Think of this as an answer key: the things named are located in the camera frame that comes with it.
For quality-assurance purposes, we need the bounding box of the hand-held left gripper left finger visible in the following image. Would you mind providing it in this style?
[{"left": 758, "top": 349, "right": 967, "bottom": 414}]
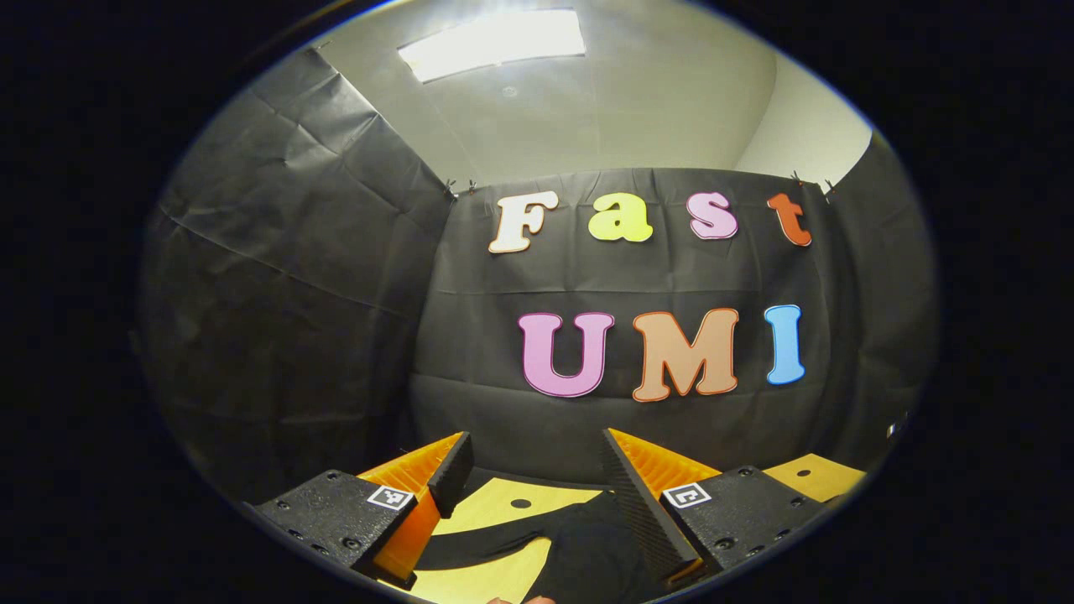
[{"left": 243, "top": 432, "right": 475, "bottom": 591}]

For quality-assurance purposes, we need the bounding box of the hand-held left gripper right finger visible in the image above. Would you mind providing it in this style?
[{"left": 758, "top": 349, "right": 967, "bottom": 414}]
[{"left": 602, "top": 428, "right": 833, "bottom": 588}]

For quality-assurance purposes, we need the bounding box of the black buttoned shirt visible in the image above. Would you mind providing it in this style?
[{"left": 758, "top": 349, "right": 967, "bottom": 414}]
[{"left": 415, "top": 491, "right": 664, "bottom": 604}]

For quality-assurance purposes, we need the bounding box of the black backdrop cloth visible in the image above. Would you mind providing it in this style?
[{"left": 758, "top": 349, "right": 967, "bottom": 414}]
[{"left": 138, "top": 46, "right": 939, "bottom": 504}]

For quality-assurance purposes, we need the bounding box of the rectangular ceiling light panel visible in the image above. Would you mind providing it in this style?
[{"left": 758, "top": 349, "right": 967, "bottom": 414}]
[{"left": 397, "top": 8, "right": 587, "bottom": 85}]

